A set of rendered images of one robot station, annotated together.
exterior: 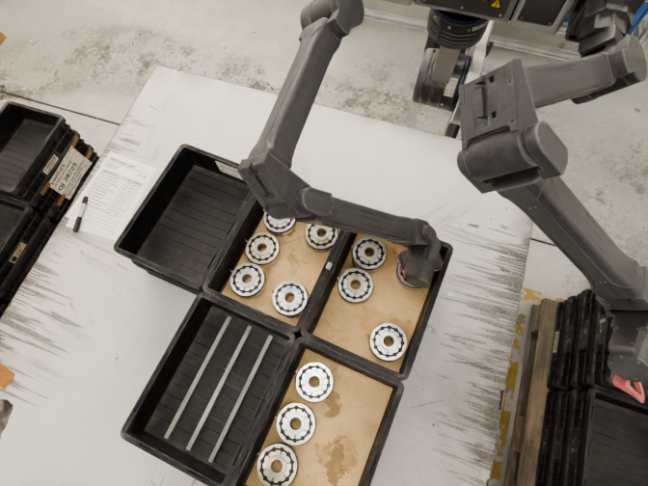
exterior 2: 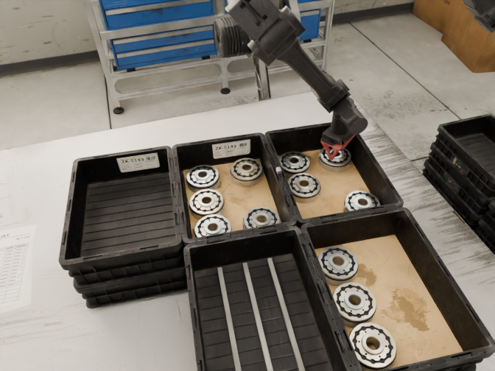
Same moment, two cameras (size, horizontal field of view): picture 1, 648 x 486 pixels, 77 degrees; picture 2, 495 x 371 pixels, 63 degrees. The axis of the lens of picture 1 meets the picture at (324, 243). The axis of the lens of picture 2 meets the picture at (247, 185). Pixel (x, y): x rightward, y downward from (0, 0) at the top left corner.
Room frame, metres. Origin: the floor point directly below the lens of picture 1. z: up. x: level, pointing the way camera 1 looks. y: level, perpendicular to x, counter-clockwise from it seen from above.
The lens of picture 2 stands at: (-0.25, 0.61, 1.75)
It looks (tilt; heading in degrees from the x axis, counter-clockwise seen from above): 45 degrees down; 320
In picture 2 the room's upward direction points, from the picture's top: 2 degrees counter-clockwise
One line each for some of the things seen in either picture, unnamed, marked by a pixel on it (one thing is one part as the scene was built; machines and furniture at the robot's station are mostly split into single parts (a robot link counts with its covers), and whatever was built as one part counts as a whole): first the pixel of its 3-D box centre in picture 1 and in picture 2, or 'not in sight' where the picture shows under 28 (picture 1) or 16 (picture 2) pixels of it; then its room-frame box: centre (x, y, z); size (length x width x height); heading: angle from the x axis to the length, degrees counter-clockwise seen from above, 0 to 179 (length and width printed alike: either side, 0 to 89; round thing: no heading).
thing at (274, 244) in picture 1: (262, 248); (206, 202); (0.46, 0.19, 0.86); 0.10 x 0.10 x 0.01
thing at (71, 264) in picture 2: (191, 211); (123, 199); (0.57, 0.39, 0.92); 0.40 x 0.30 x 0.02; 151
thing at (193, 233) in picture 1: (197, 219); (127, 211); (0.57, 0.39, 0.87); 0.40 x 0.30 x 0.11; 151
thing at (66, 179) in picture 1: (69, 173); not in sight; (1.10, 1.14, 0.41); 0.31 x 0.02 x 0.16; 156
